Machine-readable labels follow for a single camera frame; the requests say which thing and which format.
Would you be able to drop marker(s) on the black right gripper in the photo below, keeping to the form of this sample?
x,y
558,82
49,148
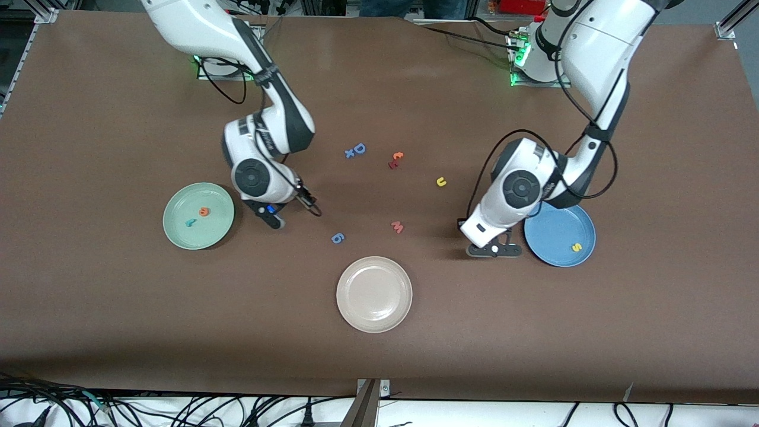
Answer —
x,y
305,194

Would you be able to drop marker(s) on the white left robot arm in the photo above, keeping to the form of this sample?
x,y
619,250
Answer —
x,y
599,47

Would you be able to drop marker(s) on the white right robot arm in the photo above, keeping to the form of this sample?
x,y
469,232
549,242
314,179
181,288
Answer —
x,y
190,24

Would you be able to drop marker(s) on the blue foam letter g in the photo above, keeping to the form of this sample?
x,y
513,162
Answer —
x,y
337,238

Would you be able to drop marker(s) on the blue foam letter D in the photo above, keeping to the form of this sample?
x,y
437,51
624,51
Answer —
x,y
356,148

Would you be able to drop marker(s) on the blue round plate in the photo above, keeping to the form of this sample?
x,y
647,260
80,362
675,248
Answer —
x,y
563,234

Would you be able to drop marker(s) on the pink foam letter w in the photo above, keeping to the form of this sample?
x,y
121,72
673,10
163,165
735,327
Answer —
x,y
397,227

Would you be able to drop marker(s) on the green round plate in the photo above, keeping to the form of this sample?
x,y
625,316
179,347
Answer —
x,y
198,234

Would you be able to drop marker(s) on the beige round plate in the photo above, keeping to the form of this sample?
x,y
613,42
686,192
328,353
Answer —
x,y
374,294

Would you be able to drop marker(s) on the brown table mat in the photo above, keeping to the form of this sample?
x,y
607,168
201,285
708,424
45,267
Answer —
x,y
379,356

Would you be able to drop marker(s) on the aluminium profile bar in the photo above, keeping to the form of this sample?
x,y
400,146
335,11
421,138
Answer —
x,y
363,409

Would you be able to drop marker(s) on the person in blue jeans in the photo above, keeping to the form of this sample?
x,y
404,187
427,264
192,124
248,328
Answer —
x,y
409,6

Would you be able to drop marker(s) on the red box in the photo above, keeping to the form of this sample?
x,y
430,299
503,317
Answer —
x,y
522,6

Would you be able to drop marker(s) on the aluminium corner profile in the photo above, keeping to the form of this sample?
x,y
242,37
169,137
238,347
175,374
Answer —
x,y
726,26

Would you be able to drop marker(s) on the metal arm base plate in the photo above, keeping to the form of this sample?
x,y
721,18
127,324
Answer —
x,y
204,76
542,85

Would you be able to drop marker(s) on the small aluminium bracket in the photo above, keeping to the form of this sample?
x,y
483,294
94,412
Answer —
x,y
384,388

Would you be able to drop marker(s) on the grey metal rack frame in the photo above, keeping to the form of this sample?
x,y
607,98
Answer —
x,y
332,7

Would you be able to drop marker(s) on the aluminium table edge rail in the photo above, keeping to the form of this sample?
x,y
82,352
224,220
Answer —
x,y
22,59

